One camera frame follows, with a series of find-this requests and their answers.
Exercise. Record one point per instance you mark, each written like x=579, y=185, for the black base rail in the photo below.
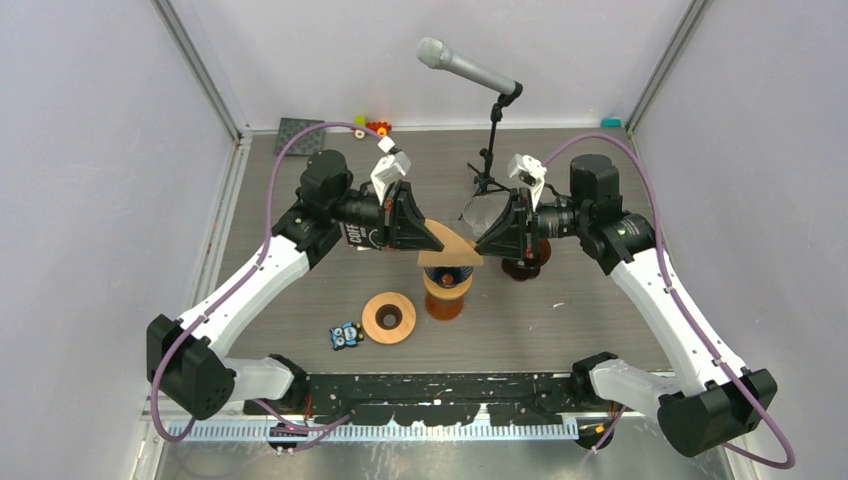
x=508, y=399

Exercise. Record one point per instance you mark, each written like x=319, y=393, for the orange coffee filter box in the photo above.
x=363, y=237

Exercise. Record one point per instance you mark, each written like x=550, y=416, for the blue owl sticker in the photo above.
x=348, y=335

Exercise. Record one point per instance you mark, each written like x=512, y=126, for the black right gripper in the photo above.
x=511, y=236

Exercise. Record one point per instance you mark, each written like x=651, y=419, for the black microphone tripod stand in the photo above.
x=485, y=183

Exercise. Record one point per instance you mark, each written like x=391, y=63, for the wooden ring collar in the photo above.
x=389, y=318

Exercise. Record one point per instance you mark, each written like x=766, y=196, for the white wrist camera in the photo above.
x=392, y=167
x=530, y=171

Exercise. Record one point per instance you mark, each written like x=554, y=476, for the brown plastic dripper with handle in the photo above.
x=527, y=269

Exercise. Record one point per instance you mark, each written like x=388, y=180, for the blue plastic dripper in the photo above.
x=448, y=276

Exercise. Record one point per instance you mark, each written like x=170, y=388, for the grey microphone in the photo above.
x=436, y=55

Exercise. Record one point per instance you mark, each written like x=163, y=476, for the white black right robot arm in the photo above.
x=712, y=396

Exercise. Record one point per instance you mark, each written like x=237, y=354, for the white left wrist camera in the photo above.
x=392, y=167

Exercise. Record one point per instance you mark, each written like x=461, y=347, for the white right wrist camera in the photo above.
x=530, y=171

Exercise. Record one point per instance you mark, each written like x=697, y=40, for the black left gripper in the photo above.
x=404, y=223

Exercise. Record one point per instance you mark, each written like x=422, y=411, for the brown paper coffee filter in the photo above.
x=456, y=252

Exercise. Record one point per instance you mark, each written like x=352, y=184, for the clear glass dripper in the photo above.
x=482, y=211

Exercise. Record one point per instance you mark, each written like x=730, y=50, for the teal block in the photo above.
x=614, y=123

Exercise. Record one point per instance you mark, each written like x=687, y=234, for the orange glass carafe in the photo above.
x=442, y=309

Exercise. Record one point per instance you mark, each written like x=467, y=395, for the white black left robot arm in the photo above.
x=187, y=357

